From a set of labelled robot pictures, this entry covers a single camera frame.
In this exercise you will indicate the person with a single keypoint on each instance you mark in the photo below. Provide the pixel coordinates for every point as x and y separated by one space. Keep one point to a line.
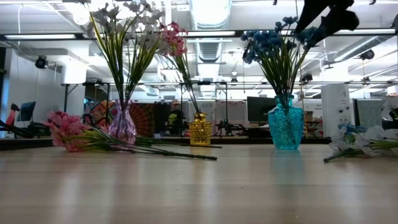
175 119

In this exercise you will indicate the blue glass vase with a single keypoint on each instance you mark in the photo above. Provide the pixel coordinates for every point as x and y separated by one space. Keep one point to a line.
286 127

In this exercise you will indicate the black flat monitor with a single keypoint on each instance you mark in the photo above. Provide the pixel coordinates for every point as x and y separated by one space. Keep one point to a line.
259 109

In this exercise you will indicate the black ceiling-mounted camera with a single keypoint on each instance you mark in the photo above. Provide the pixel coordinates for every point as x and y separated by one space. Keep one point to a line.
41 63
367 54
307 77

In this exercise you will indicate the purple glass vase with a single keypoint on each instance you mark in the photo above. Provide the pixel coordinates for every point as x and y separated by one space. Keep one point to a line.
122 124

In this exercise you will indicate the silver ventilation duct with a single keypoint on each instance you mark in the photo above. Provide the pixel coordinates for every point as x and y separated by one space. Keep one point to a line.
211 12

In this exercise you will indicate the black aluminium table frame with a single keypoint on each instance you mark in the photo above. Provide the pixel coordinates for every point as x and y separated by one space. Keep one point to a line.
248 140

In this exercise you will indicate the yellow glass vase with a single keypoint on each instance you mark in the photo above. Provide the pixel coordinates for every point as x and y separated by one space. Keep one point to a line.
200 130

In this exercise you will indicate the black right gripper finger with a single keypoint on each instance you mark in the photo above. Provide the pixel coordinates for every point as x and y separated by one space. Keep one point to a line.
340 21
314 11

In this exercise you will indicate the blue-lit monitor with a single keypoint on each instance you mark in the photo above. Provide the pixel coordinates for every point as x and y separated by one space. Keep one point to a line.
26 111

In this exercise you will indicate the black-legged high table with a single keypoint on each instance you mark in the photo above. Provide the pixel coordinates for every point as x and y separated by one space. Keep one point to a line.
66 99

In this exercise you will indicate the grey partition panel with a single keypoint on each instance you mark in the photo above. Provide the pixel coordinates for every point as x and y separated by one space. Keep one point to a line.
370 113

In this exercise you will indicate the colourful patterned tapestry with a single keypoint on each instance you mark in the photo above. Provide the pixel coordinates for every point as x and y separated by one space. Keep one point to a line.
143 116

